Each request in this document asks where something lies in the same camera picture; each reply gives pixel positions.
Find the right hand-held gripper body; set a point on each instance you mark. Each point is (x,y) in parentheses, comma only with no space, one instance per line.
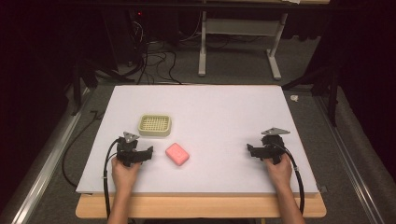
(272,146)

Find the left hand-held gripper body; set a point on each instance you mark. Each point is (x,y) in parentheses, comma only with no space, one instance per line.
(126,151)

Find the person's left hand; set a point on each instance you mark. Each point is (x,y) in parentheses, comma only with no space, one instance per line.
(124,175)

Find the person's right hand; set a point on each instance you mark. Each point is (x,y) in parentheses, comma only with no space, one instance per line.
(280,172)

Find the cream slotted soap dish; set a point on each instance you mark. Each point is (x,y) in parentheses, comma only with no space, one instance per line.
(154,124)

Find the pink soap bar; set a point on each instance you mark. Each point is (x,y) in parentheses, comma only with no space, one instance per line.
(177,154)

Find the white foam board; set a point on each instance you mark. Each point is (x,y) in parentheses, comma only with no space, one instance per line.
(211,118)

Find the crumpled white paper scrap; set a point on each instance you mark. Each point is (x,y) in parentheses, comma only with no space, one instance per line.
(294,98)

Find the wooden table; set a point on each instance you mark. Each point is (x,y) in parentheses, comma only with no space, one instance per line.
(199,207)

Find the black metal stand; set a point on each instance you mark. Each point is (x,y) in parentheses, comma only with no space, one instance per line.
(77,87)
(327,87)

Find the dark computer tower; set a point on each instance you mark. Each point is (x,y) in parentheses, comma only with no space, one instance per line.
(140,31)

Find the aluminium floor rail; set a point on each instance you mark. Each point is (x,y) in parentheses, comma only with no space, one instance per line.
(351,155)
(40,174)

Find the white metal desk frame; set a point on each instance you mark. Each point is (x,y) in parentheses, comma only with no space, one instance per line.
(239,28)

